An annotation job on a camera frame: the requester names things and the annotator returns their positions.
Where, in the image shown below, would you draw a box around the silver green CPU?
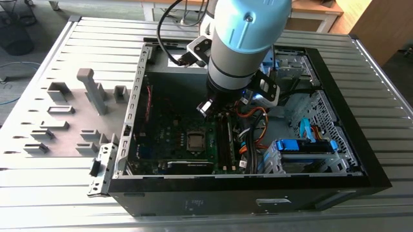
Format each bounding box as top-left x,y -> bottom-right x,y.
189,134 -> 205,148

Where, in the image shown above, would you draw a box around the metal socket cover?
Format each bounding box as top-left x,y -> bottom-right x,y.
186,131 -> 207,152

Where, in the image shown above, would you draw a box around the black CPU socket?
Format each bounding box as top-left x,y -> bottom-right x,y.
186,130 -> 207,153

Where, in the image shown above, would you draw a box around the blue plastic drive rails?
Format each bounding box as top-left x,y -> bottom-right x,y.
261,54 -> 275,74

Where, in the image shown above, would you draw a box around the green motherboard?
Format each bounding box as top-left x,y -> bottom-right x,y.
128,72 -> 247,175

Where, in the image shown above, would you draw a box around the silver power supply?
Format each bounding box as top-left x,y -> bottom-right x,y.
147,45 -> 210,73

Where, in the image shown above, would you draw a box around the blue disk carrier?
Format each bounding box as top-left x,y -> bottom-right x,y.
277,138 -> 338,155

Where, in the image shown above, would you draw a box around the black graphics card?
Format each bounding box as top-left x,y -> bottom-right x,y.
166,159 -> 217,175

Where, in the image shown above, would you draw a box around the perforated silver drive cage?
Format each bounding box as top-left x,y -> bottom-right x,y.
263,90 -> 364,175

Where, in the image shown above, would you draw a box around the black PC case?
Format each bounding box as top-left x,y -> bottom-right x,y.
87,36 -> 394,218

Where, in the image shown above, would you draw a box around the grey parts rack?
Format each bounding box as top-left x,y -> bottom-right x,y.
12,68 -> 136,159

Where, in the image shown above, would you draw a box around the wooden desk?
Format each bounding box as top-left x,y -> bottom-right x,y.
142,0 -> 345,33

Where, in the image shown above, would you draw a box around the wooden cabinet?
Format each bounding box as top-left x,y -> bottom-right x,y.
329,0 -> 413,69

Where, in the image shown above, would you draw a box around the black waste bin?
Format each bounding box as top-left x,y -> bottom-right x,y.
0,24 -> 36,57

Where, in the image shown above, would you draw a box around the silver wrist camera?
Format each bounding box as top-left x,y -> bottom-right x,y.
175,35 -> 214,68
243,71 -> 281,108

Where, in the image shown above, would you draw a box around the orange yellow power wires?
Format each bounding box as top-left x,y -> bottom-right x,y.
237,106 -> 269,152

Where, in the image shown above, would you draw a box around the red black twisted wire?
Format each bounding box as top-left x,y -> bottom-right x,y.
147,85 -> 154,123

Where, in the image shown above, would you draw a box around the blue flat data cable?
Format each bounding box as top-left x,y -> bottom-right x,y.
299,117 -> 320,144

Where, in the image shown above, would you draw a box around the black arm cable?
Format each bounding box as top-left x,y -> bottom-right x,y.
156,0 -> 187,66

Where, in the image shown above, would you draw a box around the silver card retention bracket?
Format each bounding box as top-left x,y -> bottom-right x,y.
86,142 -> 120,198

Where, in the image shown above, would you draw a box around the blue floor cable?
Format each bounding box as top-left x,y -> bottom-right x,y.
0,61 -> 42,107

